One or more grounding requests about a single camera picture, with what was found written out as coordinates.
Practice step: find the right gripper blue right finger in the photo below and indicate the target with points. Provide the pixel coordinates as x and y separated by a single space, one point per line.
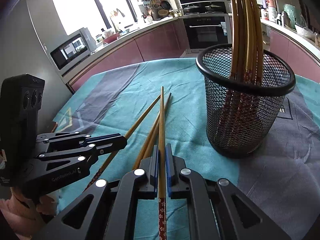
175 186

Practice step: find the kitchen window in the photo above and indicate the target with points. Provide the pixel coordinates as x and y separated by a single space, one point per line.
96 15

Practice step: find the pink bowl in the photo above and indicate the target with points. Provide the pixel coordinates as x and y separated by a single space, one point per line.
111 38

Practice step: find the black built-in oven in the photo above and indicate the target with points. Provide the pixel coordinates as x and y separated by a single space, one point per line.
207 30

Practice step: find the teal grey tablecloth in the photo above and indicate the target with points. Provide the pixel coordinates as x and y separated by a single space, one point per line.
281 177

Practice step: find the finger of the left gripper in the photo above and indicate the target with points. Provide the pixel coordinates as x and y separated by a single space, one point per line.
102 138
107 147

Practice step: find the wooden chopstick red patterned end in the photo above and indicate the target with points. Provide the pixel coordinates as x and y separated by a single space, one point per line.
233 30
161 179
257 35
146 149
243 73
127 136
248 106
233 116

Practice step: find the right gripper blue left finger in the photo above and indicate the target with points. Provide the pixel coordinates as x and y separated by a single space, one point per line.
149 186

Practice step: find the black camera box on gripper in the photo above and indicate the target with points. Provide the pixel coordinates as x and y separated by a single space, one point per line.
21 99

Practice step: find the left hand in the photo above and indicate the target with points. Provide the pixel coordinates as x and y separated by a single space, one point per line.
46 205

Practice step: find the pink sleeve forearm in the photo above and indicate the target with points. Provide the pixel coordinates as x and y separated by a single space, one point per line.
24 222

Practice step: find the white microwave oven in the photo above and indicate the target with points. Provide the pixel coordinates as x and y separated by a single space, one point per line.
75 48

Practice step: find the grey refrigerator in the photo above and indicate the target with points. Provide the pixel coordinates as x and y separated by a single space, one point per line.
30 30

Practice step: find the black mesh utensil cup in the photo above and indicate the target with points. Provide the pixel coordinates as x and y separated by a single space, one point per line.
214 63

